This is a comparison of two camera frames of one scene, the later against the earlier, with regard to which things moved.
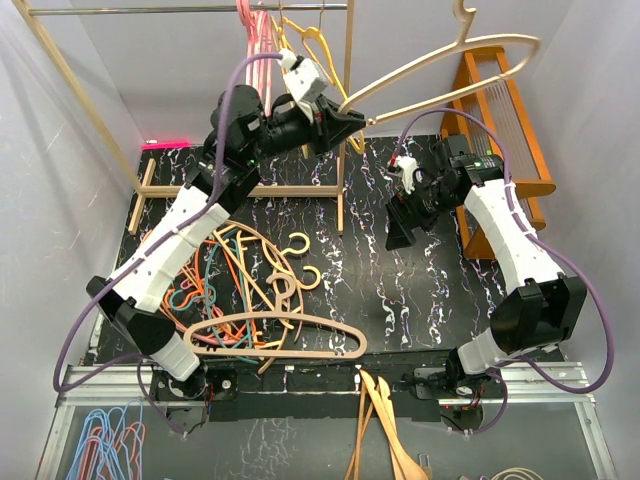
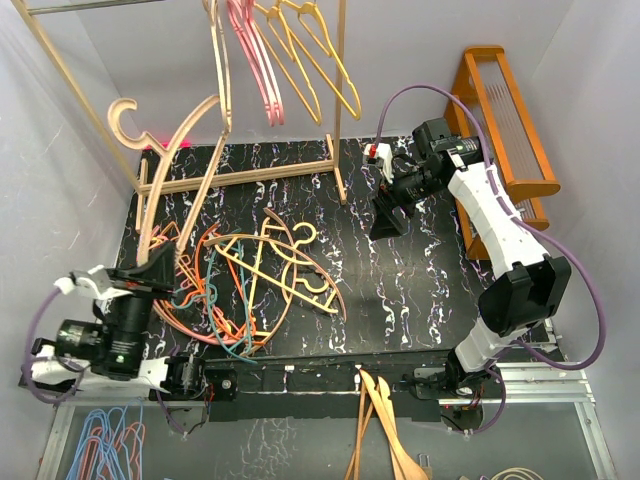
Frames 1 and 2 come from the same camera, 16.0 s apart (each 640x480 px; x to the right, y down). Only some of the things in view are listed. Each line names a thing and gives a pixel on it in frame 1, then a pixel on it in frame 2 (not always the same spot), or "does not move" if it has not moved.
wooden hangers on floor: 375,399 does not move
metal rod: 263,8 to 85,5
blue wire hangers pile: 112,444 does not move
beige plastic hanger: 466,15 to 212,9
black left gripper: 329,125 to 157,274
